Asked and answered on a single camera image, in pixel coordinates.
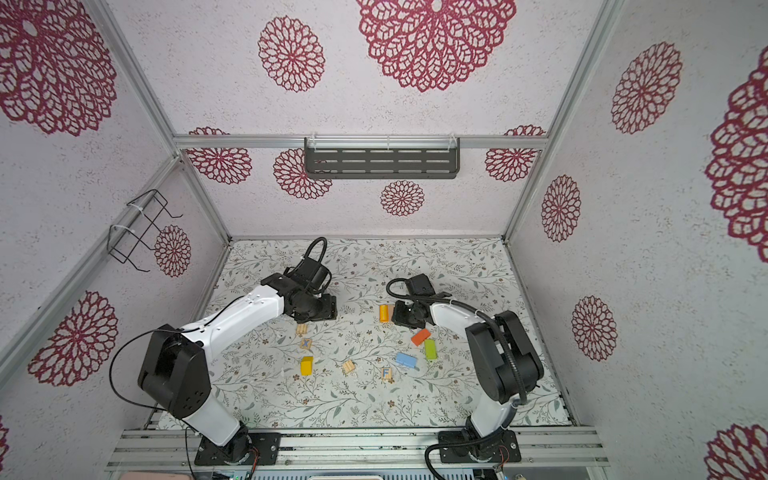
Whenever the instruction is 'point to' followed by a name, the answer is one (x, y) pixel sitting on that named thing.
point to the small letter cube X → (306, 343)
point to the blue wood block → (406, 360)
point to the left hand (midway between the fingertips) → (326, 318)
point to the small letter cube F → (386, 374)
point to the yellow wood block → (307, 366)
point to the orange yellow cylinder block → (383, 314)
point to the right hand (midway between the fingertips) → (394, 314)
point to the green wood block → (431, 349)
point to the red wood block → (420, 336)
